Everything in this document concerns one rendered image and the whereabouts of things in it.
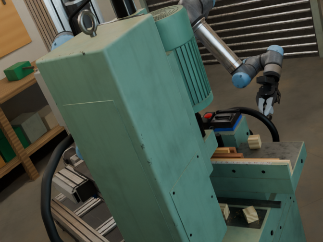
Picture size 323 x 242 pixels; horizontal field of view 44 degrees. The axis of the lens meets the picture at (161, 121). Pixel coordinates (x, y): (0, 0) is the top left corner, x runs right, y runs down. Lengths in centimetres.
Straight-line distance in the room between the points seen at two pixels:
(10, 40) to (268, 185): 373
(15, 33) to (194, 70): 363
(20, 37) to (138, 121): 387
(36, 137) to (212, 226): 320
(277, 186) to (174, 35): 57
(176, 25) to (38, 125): 323
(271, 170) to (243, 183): 12
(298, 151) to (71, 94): 80
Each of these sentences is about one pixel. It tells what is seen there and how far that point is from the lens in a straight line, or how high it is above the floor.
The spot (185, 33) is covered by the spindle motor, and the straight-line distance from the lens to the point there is 119.
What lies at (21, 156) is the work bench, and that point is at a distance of 398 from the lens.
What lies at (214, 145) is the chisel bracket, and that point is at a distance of 141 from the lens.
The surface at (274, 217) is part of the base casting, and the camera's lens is 141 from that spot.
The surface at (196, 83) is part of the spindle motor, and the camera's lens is 123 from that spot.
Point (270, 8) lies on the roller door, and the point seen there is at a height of 58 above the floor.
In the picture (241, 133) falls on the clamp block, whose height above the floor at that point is 92.
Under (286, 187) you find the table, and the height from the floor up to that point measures 87.
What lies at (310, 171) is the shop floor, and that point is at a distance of 283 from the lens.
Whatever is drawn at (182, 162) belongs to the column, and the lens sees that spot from 108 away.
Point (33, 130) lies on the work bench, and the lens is 423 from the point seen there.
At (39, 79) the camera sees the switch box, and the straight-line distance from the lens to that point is 107.
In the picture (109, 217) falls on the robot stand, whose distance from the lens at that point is 266.
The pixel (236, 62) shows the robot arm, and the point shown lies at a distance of 182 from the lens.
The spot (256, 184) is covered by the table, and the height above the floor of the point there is 88.
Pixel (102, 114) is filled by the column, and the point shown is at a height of 137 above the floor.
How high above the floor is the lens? 170
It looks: 25 degrees down
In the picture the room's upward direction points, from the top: 21 degrees counter-clockwise
